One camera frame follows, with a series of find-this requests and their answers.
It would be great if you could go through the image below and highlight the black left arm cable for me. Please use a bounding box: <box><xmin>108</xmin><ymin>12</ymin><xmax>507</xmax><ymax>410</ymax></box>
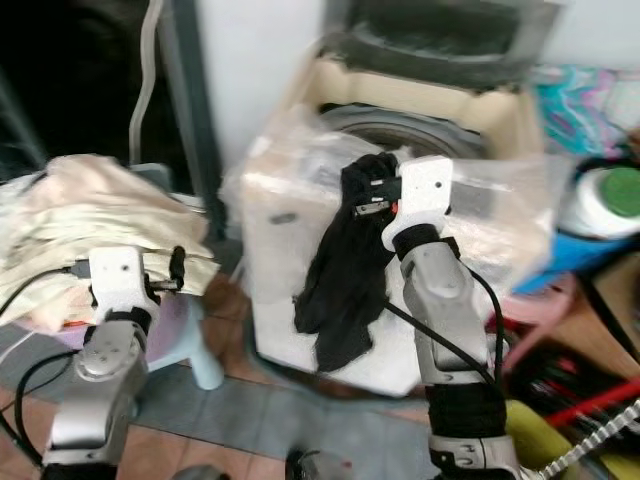
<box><xmin>0</xmin><ymin>264</ymin><xmax>93</xmax><ymax>473</ymax></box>

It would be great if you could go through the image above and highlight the pale blue plastic stool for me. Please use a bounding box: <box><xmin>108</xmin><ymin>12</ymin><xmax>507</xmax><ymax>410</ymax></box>
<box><xmin>148</xmin><ymin>288</ymin><xmax>227</xmax><ymax>393</ymax></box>

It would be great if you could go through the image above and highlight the clear plastic washer cover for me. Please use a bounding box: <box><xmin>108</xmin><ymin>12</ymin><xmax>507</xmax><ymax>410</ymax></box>
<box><xmin>220</xmin><ymin>103</ymin><xmax>579</xmax><ymax>293</ymax></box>

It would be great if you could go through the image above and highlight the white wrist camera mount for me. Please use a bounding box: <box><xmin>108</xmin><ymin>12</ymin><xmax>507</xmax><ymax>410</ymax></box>
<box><xmin>87</xmin><ymin>244</ymin><xmax>148</xmax><ymax>321</ymax></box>
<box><xmin>379</xmin><ymin>155</ymin><xmax>455</xmax><ymax>253</ymax></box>

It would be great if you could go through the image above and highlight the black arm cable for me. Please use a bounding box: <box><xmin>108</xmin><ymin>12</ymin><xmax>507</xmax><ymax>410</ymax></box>
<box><xmin>0</xmin><ymin>264</ymin><xmax>93</xmax><ymax>473</ymax></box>
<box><xmin>384</xmin><ymin>264</ymin><xmax>507</xmax><ymax>389</ymax></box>

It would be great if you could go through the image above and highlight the black garment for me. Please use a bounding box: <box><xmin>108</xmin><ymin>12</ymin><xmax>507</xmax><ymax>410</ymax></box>
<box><xmin>294</xmin><ymin>152</ymin><xmax>405</xmax><ymax>374</ymax></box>

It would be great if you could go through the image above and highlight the grey drain hose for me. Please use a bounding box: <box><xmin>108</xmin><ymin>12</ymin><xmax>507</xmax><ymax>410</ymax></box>
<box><xmin>134</xmin><ymin>0</ymin><xmax>167</xmax><ymax>167</ymax></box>

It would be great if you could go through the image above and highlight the pink plastic stool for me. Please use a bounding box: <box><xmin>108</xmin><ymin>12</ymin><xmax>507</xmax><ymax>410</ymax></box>
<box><xmin>498</xmin><ymin>274</ymin><xmax>589</xmax><ymax>373</ymax></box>

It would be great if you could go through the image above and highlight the yellow plastic item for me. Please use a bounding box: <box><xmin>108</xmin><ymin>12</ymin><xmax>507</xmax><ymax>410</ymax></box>
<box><xmin>504</xmin><ymin>398</ymin><xmax>573</xmax><ymax>480</ymax></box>

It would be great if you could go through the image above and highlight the colourful patterned cloth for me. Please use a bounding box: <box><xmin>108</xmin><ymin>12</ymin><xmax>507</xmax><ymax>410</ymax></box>
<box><xmin>528</xmin><ymin>63</ymin><xmax>640</xmax><ymax>159</ymax></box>

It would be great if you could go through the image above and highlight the robot grey black torso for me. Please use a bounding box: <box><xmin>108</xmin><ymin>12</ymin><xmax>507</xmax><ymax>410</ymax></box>
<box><xmin>170</xmin><ymin>450</ymin><xmax>373</xmax><ymax>480</ymax></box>

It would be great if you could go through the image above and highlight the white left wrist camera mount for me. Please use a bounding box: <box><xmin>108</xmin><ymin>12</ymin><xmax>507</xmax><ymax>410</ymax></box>
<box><xmin>87</xmin><ymin>244</ymin><xmax>148</xmax><ymax>321</ymax></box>

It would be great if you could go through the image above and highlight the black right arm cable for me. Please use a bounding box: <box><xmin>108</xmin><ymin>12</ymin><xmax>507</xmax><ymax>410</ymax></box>
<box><xmin>384</xmin><ymin>264</ymin><xmax>507</xmax><ymax>389</ymax></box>

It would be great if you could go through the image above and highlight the blue plastic basin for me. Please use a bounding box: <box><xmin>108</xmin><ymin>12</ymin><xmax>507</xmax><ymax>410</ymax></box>
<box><xmin>510</xmin><ymin>232</ymin><xmax>640</xmax><ymax>297</ymax></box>

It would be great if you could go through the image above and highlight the pile of cream clothes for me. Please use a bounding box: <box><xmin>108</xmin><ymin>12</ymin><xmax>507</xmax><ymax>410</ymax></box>
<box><xmin>0</xmin><ymin>153</ymin><xmax>223</xmax><ymax>333</ymax></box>

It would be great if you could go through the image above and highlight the red rod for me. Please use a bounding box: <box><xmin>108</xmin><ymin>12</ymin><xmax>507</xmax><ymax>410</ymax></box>
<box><xmin>538</xmin><ymin>378</ymin><xmax>640</xmax><ymax>433</ymax></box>

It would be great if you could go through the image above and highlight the white green-capped detergent bottle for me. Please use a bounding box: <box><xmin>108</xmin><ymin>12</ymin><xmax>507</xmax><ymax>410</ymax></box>
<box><xmin>558</xmin><ymin>164</ymin><xmax>640</xmax><ymax>243</ymax></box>

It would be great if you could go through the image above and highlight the white ribbed hose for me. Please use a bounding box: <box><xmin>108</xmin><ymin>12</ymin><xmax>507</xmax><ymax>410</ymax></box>
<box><xmin>538</xmin><ymin>398</ymin><xmax>640</xmax><ymax>477</ymax></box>

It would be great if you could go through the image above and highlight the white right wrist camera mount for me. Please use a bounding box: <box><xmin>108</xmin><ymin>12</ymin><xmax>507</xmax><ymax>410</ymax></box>
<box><xmin>379</xmin><ymin>155</ymin><xmax>455</xmax><ymax>253</ymax></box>

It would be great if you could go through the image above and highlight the grey washing machine lid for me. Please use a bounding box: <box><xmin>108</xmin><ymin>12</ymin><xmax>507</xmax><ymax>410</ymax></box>
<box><xmin>318</xmin><ymin>0</ymin><xmax>564</xmax><ymax>89</ymax></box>

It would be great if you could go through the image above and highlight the cream top-load washing machine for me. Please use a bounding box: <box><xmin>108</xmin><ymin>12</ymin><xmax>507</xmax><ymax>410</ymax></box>
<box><xmin>238</xmin><ymin>0</ymin><xmax>579</xmax><ymax>403</ymax></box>

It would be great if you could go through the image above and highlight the dark grey door frame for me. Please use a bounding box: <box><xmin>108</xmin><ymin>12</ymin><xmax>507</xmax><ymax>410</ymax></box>
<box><xmin>160</xmin><ymin>0</ymin><xmax>213</xmax><ymax>217</ymax></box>

